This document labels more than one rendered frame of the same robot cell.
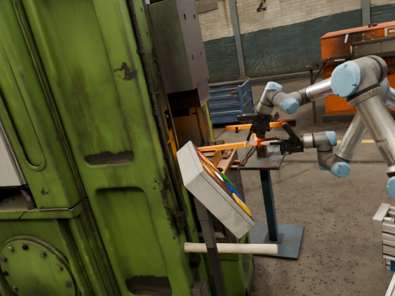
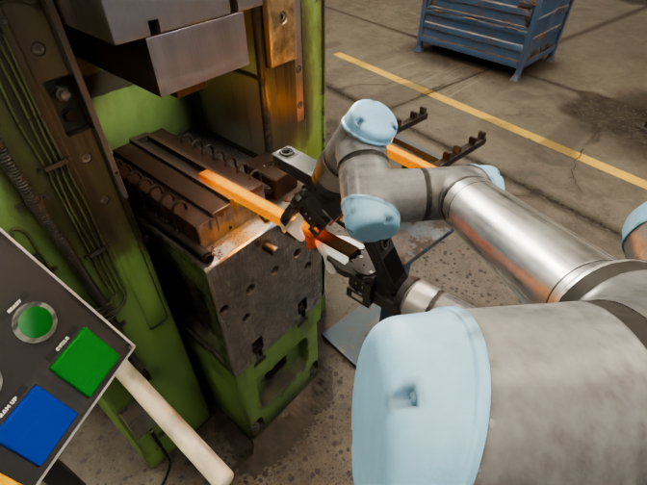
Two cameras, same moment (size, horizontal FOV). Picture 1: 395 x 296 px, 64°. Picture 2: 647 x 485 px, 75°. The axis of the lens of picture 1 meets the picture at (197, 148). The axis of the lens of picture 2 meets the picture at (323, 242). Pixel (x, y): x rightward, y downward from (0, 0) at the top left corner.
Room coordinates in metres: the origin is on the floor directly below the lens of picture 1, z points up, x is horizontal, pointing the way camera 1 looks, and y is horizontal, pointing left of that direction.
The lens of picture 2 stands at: (0.99, -0.55, 1.58)
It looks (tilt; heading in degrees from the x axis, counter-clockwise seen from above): 43 degrees down; 20
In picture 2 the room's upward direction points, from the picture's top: straight up
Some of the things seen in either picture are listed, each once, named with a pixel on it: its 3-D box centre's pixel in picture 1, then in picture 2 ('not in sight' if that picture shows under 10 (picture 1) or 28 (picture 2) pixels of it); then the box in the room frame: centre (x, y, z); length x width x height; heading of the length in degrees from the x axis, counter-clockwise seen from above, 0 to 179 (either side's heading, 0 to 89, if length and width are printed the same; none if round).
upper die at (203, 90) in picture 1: (167, 98); (137, 29); (1.72, 0.10, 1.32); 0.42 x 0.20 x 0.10; 69
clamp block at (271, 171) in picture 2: (214, 147); (271, 175); (1.83, -0.10, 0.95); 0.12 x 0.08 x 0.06; 69
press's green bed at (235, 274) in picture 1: (206, 256); (233, 332); (1.77, 0.09, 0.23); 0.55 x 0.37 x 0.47; 69
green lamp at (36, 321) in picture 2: not in sight; (35, 321); (1.19, -0.05, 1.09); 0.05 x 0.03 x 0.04; 159
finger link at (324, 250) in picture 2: (269, 146); (330, 261); (1.54, -0.37, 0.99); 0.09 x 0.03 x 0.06; 73
